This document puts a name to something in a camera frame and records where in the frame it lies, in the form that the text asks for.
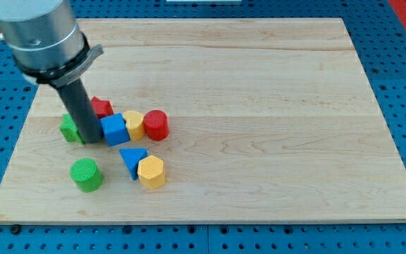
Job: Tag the yellow heart block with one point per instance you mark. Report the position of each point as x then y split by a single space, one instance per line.
134 122

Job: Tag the blue cube block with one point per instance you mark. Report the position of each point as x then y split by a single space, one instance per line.
114 129

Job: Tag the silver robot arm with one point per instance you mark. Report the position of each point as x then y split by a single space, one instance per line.
46 40

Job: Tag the red cylinder block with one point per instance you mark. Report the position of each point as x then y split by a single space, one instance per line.
156 125

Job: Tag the wooden board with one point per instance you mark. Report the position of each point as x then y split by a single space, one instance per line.
272 121

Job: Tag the yellow hexagon block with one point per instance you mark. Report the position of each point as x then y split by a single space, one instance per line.
151 172

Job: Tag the blue triangle block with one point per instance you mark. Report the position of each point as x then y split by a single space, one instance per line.
132 157

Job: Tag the red star block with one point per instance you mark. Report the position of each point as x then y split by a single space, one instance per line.
102 108

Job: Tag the green cylinder block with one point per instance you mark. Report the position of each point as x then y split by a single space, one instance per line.
86 175

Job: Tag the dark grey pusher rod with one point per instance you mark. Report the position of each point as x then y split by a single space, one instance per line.
78 105

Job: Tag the green star block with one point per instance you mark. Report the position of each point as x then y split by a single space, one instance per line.
69 130

